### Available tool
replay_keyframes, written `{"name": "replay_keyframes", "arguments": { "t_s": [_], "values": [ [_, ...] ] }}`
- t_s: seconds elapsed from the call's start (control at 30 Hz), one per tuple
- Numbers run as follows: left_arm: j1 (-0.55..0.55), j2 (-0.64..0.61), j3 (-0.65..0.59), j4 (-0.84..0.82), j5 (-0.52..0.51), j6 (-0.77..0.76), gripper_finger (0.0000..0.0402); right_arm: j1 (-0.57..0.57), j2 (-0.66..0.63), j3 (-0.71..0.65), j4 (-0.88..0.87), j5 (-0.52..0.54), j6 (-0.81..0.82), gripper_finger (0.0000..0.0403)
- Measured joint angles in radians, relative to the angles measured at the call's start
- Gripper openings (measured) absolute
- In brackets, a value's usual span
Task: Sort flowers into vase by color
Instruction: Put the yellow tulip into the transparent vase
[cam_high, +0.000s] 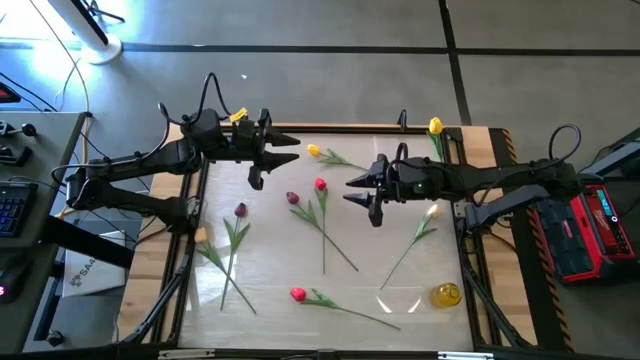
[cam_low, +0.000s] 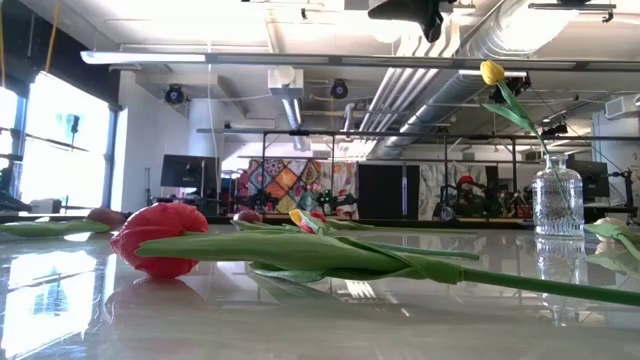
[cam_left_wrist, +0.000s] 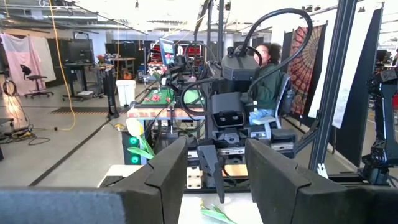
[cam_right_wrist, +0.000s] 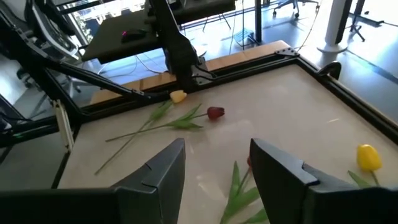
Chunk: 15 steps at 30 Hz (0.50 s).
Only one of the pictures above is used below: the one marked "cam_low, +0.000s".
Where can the clear glass vase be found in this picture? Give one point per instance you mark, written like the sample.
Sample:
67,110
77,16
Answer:
550,210

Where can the silver ventilation duct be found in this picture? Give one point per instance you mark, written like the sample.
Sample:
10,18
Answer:
450,90

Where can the white wall air unit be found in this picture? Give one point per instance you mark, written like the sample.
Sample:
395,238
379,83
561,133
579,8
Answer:
620,106

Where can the black metal rack frame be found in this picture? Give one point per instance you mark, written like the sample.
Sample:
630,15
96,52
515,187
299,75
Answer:
380,134

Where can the black background robot arm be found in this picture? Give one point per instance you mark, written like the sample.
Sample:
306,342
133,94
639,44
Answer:
335,201
262,201
448,212

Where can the black aluminium table frame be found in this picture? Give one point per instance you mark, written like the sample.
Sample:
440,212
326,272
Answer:
425,223

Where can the black round ceiling spotlight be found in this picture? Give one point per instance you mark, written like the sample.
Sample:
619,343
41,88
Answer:
174,94
339,89

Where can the black partition panel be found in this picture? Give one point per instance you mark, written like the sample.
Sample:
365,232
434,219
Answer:
385,190

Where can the black computer monitor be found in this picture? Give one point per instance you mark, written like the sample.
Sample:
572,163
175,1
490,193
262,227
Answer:
595,180
189,172

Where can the yellow artificial tulip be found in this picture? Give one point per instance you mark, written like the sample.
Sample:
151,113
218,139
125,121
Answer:
296,216
492,72

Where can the colourful patchwork quilt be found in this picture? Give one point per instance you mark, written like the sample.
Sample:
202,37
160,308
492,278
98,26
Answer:
280,172

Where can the person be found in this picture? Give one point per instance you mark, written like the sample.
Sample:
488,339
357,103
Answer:
467,192

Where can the dark red artificial tulip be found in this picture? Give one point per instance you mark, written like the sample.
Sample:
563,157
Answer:
247,216
106,218

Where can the white glossy table mat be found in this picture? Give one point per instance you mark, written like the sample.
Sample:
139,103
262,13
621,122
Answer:
300,325

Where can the long white light bar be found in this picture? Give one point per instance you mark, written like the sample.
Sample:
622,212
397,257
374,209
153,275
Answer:
150,57

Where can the white leaf-pattern curtain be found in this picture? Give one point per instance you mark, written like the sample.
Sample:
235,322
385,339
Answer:
432,180

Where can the white ceiling unit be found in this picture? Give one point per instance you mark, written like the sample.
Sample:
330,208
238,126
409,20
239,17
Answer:
285,82

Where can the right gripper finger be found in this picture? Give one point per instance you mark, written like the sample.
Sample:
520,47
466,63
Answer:
400,9

